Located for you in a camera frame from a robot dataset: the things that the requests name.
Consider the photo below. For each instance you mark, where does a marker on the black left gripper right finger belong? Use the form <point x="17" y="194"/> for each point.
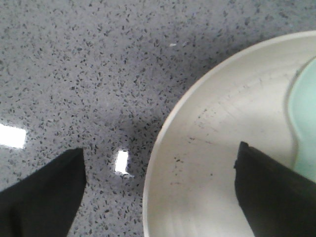
<point x="276" y="201"/>

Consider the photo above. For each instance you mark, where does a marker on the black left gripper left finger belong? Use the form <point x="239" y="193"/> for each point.
<point x="45" y="203"/>

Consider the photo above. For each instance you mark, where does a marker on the cream round plate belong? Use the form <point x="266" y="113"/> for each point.
<point x="189" y="187"/>

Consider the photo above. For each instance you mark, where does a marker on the pale blue plastic spoon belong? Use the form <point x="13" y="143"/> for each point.
<point x="302" y="115"/>

